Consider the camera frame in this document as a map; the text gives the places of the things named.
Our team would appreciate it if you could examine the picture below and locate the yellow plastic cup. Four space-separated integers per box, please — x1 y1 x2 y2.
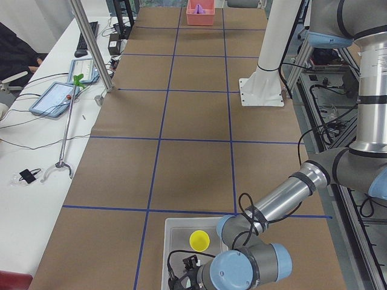
189 230 210 252

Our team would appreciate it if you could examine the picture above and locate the person in black clothes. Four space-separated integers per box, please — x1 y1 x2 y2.
1 23 47 87

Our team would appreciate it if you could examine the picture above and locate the small black gadget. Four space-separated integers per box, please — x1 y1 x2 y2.
19 168 42 184

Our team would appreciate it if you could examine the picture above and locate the metal reacher grabber tool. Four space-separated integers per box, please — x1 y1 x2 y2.
40 85 77 184

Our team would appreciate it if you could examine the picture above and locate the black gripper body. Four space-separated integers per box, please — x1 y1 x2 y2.
169 268 203 289

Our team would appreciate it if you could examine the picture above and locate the black computer mouse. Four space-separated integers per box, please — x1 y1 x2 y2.
74 50 88 58

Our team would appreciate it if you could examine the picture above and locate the black keyboard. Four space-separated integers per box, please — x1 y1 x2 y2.
76 21 100 51

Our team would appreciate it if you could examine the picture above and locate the green plastic clamp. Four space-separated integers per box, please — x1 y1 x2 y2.
73 73 85 89

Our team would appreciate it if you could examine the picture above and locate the black power adapter box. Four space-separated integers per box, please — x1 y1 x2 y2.
108 33 122 56

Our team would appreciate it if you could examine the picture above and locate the purple microfiber cloth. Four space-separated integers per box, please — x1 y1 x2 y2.
193 4 206 15

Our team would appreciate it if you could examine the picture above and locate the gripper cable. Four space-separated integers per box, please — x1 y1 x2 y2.
167 249 217 282

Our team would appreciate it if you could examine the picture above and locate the red object at corner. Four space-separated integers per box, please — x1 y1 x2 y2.
0 271 33 290

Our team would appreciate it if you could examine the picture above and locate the aluminium frame post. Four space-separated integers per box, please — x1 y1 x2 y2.
70 0 113 92

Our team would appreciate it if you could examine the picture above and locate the small metal cylinder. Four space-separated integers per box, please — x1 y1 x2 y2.
94 95 103 106

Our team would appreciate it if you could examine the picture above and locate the pink plastic tray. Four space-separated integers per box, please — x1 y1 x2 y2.
186 0 215 26

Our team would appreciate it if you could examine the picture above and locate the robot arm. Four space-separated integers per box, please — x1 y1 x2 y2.
168 1 386 289

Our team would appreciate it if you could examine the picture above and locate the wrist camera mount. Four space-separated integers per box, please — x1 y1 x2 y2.
182 254 200 272

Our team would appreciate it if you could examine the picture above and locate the clear plastic bin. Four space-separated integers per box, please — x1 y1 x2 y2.
161 217 228 289

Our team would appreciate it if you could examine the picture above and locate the teach pendant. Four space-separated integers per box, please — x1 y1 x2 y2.
29 82 80 118
67 58 99 84

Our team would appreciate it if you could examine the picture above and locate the upper teach pendant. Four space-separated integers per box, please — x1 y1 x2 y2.
67 58 99 84

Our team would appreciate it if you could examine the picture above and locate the lower teach pendant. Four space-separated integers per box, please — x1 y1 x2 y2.
29 82 80 118

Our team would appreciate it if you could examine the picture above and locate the white camera stand base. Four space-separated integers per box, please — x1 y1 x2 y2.
239 0 302 107

